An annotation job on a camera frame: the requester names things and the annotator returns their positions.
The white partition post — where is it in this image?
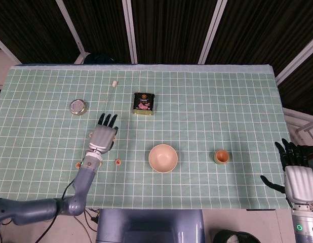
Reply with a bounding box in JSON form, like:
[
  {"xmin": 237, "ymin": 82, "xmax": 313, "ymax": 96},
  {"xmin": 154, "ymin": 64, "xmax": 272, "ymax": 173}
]
[
  {"xmin": 55, "ymin": 0, "xmax": 91, "ymax": 64},
  {"xmin": 122, "ymin": 0, "xmax": 138, "ymax": 64},
  {"xmin": 275, "ymin": 32, "xmax": 313, "ymax": 86},
  {"xmin": 198, "ymin": 0, "xmax": 228, "ymax": 64},
  {"xmin": 0, "ymin": 34, "xmax": 22, "ymax": 66}
]

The white metal frame stand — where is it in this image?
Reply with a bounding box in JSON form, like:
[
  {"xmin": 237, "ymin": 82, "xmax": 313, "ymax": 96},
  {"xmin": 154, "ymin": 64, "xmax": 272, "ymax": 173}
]
[{"xmin": 283, "ymin": 107, "xmax": 313, "ymax": 147}]

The round silver tin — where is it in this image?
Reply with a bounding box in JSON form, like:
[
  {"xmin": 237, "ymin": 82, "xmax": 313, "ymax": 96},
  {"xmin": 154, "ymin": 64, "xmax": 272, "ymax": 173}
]
[{"xmin": 69, "ymin": 99, "xmax": 88, "ymax": 116}]

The black waste bin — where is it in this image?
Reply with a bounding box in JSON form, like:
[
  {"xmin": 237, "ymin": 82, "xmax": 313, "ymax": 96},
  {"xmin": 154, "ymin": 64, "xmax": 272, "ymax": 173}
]
[{"xmin": 212, "ymin": 228, "xmax": 261, "ymax": 243}]

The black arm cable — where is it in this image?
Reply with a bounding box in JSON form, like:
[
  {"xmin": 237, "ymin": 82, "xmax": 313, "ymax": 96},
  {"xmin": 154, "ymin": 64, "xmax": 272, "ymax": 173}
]
[{"xmin": 36, "ymin": 174, "xmax": 79, "ymax": 242}]

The blue grey robot torso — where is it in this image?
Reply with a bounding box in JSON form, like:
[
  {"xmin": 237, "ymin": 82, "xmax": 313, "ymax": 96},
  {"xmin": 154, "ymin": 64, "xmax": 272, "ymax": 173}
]
[{"xmin": 96, "ymin": 209, "xmax": 205, "ymax": 243}]

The black gold luncheon meat can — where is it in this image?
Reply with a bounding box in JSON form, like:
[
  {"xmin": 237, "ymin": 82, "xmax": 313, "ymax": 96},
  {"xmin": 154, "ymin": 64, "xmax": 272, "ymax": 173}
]
[{"xmin": 132, "ymin": 92, "xmax": 155, "ymax": 116}]

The clear test tube white stopper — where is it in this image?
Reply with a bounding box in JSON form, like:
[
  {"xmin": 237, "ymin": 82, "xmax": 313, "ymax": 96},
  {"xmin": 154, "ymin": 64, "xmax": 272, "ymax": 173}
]
[{"xmin": 102, "ymin": 80, "xmax": 118, "ymax": 117}]

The green orange small cup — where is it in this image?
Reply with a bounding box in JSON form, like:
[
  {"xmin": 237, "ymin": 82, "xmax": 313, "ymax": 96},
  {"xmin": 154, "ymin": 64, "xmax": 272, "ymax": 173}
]
[{"xmin": 213, "ymin": 149, "xmax": 230, "ymax": 165}]

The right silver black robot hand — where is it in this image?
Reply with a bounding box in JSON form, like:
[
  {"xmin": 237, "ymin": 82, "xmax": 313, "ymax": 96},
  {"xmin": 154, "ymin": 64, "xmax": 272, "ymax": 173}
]
[{"xmin": 260, "ymin": 138, "xmax": 313, "ymax": 204}]

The green checkered tablecloth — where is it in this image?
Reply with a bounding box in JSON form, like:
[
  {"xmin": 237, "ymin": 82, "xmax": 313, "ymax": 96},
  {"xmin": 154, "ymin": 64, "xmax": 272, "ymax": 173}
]
[{"xmin": 0, "ymin": 64, "xmax": 291, "ymax": 211}]

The black chair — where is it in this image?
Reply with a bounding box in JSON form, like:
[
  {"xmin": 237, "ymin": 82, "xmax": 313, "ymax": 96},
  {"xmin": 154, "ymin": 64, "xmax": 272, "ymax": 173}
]
[{"xmin": 83, "ymin": 52, "xmax": 117, "ymax": 64}]

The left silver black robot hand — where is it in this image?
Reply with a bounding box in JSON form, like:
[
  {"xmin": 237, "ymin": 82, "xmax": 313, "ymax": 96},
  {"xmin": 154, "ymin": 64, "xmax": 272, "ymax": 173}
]
[{"xmin": 88, "ymin": 113, "xmax": 119, "ymax": 154}]

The beige bowl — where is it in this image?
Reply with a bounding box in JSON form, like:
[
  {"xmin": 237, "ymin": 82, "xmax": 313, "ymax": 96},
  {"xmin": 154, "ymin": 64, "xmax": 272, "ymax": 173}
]
[{"xmin": 148, "ymin": 144, "xmax": 178, "ymax": 174}]

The floor cable bundle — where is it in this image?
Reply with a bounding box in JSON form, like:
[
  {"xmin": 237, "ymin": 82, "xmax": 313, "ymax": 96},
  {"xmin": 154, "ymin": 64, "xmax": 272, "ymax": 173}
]
[{"xmin": 82, "ymin": 208, "xmax": 99, "ymax": 231}]

